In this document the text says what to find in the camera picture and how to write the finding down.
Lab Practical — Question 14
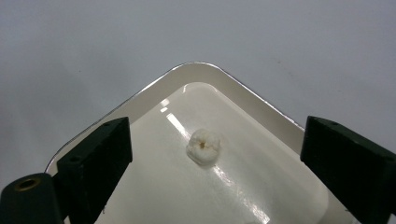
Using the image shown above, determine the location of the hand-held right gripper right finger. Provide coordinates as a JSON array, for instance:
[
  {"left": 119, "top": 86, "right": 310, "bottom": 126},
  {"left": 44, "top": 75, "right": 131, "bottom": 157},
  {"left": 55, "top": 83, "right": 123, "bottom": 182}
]
[{"left": 300, "top": 115, "right": 396, "bottom": 224}]

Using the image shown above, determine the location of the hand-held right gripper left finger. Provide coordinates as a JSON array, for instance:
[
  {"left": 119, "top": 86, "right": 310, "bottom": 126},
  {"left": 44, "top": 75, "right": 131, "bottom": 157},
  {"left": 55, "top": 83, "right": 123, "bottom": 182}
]
[{"left": 55, "top": 116, "right": 134, "bottom": 224}]

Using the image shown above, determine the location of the small white round piece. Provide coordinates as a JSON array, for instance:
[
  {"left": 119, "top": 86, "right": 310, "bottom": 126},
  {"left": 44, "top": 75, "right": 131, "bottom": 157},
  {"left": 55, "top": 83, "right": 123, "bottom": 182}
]
[{"left": 185, "top": 128, "right": 222, "bottom": 167}]

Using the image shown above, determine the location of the square white metal tray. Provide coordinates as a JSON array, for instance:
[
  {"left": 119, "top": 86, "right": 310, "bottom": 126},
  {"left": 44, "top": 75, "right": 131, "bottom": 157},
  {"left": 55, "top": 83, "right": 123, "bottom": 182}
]
[{"left": 45, "top": 61, "right": 362, "bottom": 224}]

